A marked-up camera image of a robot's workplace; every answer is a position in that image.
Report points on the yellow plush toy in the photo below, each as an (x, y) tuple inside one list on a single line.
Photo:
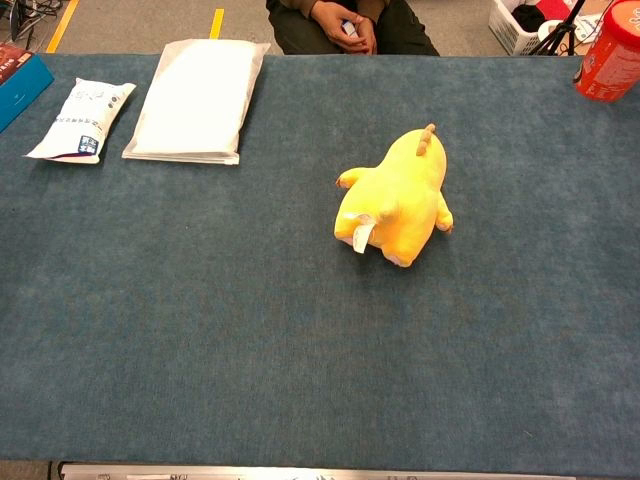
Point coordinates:
[(400, 200)]

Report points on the teal felt table mat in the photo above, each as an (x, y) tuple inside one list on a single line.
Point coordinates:
[(250, 325)]

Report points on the white flat zip bag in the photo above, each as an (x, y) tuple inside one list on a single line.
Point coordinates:
[(197, 100)]

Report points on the seated person in dark clothes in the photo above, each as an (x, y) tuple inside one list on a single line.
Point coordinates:
[(345, 25)]

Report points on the yellow floor tape strip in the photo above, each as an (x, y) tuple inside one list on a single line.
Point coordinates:
[(62, 25), (216, 23)]

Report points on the white printed snack bag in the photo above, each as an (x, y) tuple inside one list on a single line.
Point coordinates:
[(82, 120)]

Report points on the white plastic laundry basket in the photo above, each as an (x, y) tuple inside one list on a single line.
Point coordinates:
[(515, 27)]

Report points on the black tripod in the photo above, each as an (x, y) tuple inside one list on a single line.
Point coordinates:
[(562, 30)]

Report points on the blue cardboard box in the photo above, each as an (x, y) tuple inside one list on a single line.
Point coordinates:
[(22, 92)]

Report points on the red cylindrical canister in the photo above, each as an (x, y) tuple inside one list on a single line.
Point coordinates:
[(611, 55)]

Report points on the dark red book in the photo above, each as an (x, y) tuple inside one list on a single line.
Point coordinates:
[(11, 60)]

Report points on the aluminium rail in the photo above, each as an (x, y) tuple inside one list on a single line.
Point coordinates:
[(320, 472)]

